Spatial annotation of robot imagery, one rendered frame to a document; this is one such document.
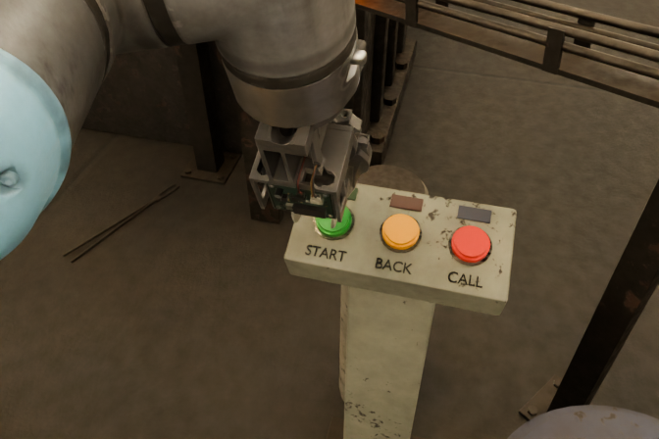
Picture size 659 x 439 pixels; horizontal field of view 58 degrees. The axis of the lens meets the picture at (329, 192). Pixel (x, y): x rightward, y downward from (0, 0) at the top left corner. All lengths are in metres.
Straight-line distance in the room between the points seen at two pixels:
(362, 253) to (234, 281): 0.79
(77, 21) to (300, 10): 0.11
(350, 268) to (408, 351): 0.16
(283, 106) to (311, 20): 0.07
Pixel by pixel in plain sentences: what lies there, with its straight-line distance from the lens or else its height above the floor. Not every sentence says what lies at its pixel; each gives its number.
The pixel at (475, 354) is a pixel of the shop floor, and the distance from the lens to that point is 1.31.
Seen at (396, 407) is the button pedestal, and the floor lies 0.30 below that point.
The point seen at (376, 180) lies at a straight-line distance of 0.84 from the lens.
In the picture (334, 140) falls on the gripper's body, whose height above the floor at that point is 0.78.
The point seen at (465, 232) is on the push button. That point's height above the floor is 0.61.
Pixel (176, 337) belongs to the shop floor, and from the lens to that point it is 1.34.
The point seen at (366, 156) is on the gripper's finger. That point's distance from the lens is 0.52.
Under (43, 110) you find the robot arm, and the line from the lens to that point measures 0.23.
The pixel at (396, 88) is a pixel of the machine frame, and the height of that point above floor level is 0.07.
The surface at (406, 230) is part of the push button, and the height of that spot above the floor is 0.61.
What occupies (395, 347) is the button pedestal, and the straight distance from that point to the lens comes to 0.76.
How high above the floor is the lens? 1.07
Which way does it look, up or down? 42 degrees down
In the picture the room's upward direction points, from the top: straight up
